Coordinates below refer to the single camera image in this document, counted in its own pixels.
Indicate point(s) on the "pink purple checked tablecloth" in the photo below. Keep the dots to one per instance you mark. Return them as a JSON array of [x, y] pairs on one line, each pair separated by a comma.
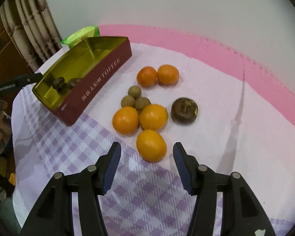
[[246, 124]]

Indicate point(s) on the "orange tangerine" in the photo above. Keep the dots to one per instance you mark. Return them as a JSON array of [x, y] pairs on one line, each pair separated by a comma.
[[168, 75], [147, 77]]

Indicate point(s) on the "red gold toffee tin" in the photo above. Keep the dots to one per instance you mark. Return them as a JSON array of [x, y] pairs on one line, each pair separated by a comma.
[[95, 60]]

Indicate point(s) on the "yellow orange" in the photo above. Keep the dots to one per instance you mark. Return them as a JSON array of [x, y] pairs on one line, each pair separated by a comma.
[[151, 146], [126, 121], [153, 117]]

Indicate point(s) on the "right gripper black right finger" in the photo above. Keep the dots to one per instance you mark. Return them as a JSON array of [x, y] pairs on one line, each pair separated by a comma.
[[241, 212]]

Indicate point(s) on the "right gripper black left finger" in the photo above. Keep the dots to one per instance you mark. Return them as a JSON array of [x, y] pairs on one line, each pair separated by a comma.
[[52, 211]]

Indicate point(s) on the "brown longan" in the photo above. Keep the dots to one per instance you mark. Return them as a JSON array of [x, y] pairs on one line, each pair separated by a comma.
[[128, 101], [135, 92], [141, 103]]

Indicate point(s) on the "dark mangosteen in tin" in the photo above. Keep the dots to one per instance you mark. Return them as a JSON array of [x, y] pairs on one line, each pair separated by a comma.
[[73, 82], [58, 83]]

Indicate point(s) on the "beige patterned curtain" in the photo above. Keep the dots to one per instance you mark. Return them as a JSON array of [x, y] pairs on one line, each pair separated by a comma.
[[31, 28]]

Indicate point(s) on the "dark brown mangosteen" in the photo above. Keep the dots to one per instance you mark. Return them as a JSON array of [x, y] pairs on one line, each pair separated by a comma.
[[184, 111]]

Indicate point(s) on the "green tissue pack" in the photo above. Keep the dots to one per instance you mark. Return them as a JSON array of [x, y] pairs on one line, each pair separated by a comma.
[[78, 36]]

